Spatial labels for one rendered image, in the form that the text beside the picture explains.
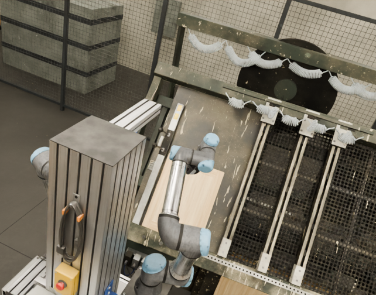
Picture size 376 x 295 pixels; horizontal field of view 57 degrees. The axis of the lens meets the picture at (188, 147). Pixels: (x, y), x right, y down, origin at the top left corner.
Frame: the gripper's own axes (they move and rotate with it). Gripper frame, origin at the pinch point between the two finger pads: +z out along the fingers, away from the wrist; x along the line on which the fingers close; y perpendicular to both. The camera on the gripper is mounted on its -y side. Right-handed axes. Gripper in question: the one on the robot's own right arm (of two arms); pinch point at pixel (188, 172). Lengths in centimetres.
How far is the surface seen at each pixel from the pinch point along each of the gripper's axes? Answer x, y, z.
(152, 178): 23, 11, 58
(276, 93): 5, 126, 17
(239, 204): -35, 39, 42
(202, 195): -11, 27, 51
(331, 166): -62, 94, 9
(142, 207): 13, -6, 68
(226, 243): -46, 14, 52
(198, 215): -19, 17, 57
